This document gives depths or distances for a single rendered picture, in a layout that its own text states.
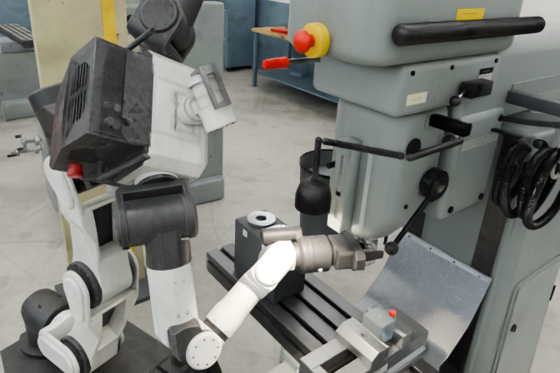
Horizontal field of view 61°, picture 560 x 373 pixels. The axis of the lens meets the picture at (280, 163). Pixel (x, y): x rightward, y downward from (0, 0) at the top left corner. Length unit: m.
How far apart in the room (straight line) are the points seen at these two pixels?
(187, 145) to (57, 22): 1.53
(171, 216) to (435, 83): 0.56
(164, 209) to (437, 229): 0.90
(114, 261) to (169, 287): 0.47
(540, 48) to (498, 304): 0.72
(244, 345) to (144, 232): 1.83
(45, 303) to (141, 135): 1.05
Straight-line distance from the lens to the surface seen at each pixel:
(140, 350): 1.91
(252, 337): 2.74
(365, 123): 1.00
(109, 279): 1.45
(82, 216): 1.32
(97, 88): 0.94
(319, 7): 0.88
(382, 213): 1.05
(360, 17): 0.81
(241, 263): 1.58
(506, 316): 1.62
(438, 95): 0.98
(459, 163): 1.14
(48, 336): 1.79
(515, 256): 1.49
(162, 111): 1.00
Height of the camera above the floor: 1.89
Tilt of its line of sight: 23 degrees down
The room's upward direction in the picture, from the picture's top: 3 degrees clockwise
